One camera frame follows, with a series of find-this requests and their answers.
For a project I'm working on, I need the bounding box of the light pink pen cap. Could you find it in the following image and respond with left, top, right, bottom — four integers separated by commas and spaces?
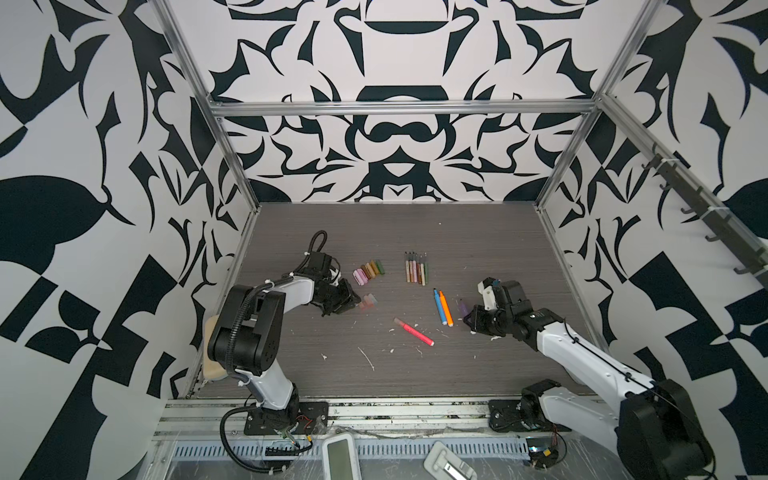
353, 270, 365, 286

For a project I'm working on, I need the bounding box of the orange highlighter marker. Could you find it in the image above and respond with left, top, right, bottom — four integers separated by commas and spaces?
438, 290, 454, 327

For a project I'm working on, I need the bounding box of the blue highlighter marker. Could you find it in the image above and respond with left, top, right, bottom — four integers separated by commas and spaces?
433, 289, 448, 326

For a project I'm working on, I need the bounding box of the pink highlighter marker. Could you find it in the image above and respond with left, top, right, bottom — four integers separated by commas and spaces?
393, 318, 435, 347

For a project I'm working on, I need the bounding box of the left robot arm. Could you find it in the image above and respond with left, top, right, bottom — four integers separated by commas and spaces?
203, 230, 361, 420

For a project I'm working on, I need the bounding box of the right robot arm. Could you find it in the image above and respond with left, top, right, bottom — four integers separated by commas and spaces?
463, 278, 717, 479

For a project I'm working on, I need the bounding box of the small circuit board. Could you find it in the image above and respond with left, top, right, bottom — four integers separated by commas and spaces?
526, 434, 568, 470

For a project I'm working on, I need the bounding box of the beige sponge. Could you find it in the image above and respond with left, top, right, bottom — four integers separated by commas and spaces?
202, 315, 228, 382

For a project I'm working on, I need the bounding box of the white grey device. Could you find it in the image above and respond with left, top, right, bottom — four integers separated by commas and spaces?
423, 441, 478, 480

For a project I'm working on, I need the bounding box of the white tablet device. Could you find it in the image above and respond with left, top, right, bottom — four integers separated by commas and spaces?
321, 433, 362, 480

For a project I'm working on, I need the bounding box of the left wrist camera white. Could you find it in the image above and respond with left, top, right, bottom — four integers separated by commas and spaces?
329, 268, 342, 285

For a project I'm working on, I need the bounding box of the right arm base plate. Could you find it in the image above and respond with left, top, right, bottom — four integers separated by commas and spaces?
488, 397, 571, 433

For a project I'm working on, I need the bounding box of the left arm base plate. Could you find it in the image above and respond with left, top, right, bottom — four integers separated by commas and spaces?
244, 401, 329, 436

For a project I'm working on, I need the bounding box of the black coat hook rail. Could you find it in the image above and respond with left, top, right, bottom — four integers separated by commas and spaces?
643, 144, 767, 290

